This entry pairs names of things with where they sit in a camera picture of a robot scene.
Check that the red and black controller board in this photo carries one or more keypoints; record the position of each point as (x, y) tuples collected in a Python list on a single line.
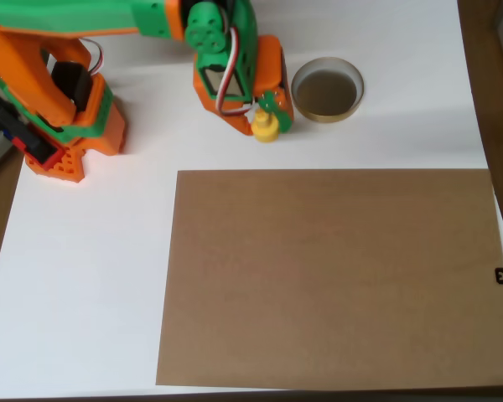
[(35, 146)]

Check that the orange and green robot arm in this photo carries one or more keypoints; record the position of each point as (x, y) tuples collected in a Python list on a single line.
[(25, 63)]

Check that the small yellow plastic piece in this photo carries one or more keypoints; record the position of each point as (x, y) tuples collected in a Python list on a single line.
[(265, 130)]

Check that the orange gripper black servo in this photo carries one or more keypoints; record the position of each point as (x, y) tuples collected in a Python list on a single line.
[(272, 67)]

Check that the small black tag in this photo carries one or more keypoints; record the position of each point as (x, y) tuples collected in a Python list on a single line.
[(501, 276)]

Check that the round shallow metal dish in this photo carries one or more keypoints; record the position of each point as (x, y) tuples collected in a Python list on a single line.
[(327, 94)]

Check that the brown cardboard sheet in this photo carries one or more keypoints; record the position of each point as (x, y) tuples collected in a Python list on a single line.
[(331, 276)]

